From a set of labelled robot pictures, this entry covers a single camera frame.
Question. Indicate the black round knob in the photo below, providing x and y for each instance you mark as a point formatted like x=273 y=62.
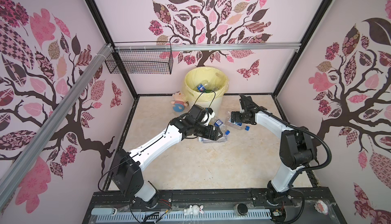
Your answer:
x=241 y=209

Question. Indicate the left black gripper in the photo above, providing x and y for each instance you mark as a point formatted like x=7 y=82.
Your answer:
x=208 y=135

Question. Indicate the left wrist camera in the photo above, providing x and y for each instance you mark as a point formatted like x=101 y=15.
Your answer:
x=200 y=114

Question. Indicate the aluminium rail back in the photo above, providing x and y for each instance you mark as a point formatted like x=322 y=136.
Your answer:
x=212 y=47

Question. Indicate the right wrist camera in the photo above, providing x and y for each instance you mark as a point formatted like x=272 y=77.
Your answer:
x=246 y=103

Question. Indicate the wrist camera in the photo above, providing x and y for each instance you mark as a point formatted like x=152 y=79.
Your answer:
x=246 y=103
x=200 y=114

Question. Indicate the small blue label bottle front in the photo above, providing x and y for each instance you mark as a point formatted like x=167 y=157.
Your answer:
x=203 y=86

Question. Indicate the plush doll toy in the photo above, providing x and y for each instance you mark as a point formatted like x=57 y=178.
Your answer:
x=179 y=103

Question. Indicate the white vented cable duct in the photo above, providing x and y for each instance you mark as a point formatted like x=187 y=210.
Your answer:
x=178 y=217

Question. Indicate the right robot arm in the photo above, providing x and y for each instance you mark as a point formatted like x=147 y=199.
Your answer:
x=296 y=147

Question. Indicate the aluminium rail left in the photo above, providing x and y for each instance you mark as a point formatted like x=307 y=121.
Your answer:
x=18 y=170

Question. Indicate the aluminium rail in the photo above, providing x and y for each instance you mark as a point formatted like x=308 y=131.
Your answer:
x=212 y=47
x=18 y=170

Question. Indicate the yellow plastic bin liner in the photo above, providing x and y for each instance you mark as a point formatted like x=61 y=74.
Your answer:
x=218 y=79

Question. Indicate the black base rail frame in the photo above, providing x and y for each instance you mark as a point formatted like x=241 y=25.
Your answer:
x=299 y=203

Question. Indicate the pink white round ornament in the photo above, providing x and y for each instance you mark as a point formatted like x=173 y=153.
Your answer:
x=321 y=207

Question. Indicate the white plastic waste bin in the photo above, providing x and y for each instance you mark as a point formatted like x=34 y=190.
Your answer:
x=206 y=100

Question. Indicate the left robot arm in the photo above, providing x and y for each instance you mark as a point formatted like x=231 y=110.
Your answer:
x=127 y=173

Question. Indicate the black wire mesh basket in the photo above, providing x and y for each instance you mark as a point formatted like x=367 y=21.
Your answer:
x=141 y=58

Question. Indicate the white bunny figurine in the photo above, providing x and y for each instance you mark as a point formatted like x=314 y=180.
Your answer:
x=194 y=210

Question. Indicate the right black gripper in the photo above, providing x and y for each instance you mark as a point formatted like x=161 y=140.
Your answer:
x=236 y=113

